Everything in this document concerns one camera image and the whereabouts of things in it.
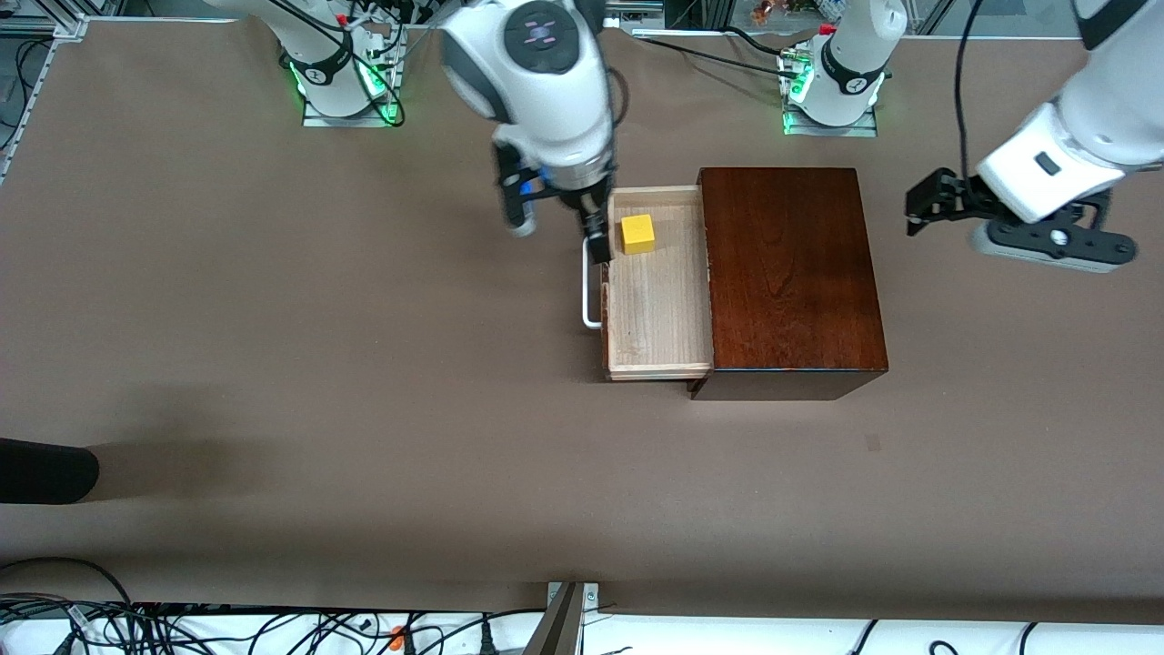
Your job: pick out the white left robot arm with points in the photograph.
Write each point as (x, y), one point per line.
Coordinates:
(850, 55)

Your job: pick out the black cylindrical object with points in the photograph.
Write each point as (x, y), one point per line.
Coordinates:
(45, 471)

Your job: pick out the dark camera mount post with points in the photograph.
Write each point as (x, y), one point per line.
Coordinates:
(559, 628)

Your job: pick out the light wood drawer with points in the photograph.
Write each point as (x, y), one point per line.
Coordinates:
(659, 309)

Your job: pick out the aluminium frame profile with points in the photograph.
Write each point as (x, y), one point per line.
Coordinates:
(68, 29)

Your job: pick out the dark brown wooden cabinet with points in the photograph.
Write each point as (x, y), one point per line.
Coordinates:
(791, 273)

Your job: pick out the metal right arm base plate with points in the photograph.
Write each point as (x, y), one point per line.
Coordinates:
(364, 121)

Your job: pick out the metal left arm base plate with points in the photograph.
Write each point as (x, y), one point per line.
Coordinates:
(864, 131)

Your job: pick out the yellow wooden block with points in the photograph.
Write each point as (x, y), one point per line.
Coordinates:
(638, 236)

